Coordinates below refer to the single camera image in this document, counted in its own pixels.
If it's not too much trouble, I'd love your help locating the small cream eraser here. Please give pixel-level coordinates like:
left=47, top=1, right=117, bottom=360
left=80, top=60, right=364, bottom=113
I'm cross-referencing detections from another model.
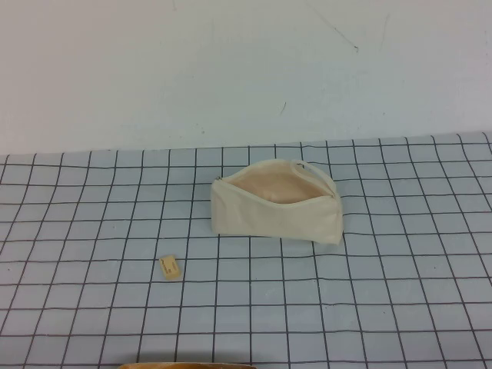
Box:
left=158, top=254, right=182, bottom=281

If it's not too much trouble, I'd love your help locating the cream fabric pencil case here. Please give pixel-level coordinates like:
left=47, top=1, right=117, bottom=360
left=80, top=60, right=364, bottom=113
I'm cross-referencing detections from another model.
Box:
left=210, top=158, right=343, bottom=245

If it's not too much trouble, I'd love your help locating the blue grid-pattern tablecloth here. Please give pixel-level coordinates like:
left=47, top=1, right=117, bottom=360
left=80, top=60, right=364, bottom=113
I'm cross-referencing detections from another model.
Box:
left=0, top=131, right=492, bottom=369

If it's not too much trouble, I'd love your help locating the brown rounded object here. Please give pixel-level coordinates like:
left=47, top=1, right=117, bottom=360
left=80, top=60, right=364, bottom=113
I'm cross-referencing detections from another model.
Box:
left=117, top=361, right=258, bottom=369

